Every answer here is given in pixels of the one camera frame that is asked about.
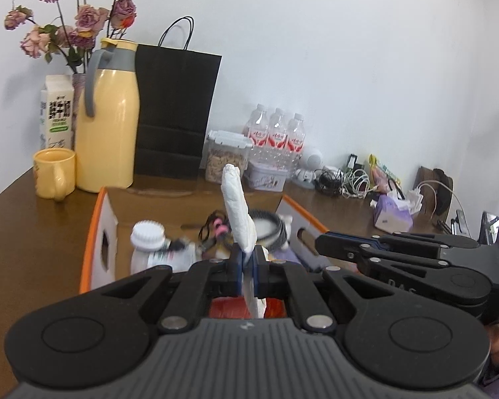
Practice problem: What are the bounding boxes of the yellow thermos jug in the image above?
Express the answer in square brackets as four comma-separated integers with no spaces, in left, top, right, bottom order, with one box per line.
[74,38,141,194]

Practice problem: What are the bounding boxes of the yellow and pink snack packet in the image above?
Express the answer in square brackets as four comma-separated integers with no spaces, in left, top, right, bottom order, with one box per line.
[368,153,402,194]

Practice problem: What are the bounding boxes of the brown leather bag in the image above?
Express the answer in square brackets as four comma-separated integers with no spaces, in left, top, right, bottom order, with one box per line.
[416,166,454,217]

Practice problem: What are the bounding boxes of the white robot speaker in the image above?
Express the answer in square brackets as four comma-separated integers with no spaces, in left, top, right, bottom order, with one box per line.
[295,148,323,184]

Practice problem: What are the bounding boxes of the glass flower vase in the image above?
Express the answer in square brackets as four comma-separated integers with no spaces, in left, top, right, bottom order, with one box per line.
[72,73,88,134]

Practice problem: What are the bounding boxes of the coiled braided black cable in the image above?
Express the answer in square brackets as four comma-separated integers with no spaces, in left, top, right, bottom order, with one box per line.
[249,208,292,244]

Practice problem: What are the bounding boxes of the yellow mug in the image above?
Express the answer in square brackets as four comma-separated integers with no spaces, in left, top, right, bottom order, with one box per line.
[33,148,77,202]

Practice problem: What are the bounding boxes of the clear water bottle red label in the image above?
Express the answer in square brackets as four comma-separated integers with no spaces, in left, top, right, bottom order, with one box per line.
[286,112,308,168]
[244,104,270,151]
[267,108,290,164]

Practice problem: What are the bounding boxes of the cardboard box with orange edges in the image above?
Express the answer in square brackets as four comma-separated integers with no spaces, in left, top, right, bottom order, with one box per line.
[79,186,332,297]

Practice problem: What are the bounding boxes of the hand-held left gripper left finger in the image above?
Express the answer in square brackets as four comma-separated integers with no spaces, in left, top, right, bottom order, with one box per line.
[100,244,244,334]

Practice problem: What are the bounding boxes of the purple tissue pack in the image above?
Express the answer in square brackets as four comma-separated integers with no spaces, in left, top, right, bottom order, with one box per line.
[372,193,415,234]

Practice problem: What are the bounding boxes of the white cable bundle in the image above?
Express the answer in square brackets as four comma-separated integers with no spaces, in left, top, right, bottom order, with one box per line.
[340,168,373,199]

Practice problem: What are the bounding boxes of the white milk carton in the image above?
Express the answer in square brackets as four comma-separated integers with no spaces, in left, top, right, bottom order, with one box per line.
[39,75,75,151]

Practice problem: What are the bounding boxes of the white adapter with cable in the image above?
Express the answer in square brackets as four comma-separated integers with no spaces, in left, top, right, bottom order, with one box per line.
[407,180,471,226]

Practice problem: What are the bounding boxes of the black desktop stand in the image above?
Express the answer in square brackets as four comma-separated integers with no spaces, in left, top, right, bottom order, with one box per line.
[436,209,499,238]

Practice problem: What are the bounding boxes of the black paper bag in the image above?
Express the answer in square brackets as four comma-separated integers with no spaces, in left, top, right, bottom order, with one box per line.
[133,17,224,181]

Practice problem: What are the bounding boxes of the white plastic bottle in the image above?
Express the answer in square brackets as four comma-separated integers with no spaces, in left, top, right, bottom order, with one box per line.
[129,220,199,278]

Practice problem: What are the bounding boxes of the purple knitted cloth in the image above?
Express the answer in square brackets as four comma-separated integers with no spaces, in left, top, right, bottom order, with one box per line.
[269,248,302,266]

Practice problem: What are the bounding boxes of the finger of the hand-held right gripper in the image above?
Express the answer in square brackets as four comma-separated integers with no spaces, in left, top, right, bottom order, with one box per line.
[344,248,456,277]
[315,231,480,259]

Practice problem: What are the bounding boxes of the white printed tin box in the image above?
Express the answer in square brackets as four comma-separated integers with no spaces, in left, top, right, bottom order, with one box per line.
[246,160,290,193]

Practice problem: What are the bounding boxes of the pink and black cable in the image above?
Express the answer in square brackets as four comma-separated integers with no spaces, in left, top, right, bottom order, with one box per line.
[199,211,234,255]

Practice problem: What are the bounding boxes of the bouquet of dried roses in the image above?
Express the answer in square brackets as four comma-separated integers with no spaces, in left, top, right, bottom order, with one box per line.
[4,0,138,74]

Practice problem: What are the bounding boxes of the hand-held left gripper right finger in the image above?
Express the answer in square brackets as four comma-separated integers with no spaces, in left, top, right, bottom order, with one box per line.
[251,247,400,334]

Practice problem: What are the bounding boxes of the clear container of seeds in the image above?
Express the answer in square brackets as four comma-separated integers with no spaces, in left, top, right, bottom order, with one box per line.
[204,130,254,184]

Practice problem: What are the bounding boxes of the red artificial rose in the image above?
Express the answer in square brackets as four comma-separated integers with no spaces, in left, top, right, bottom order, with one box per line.
[210,297,288,320]

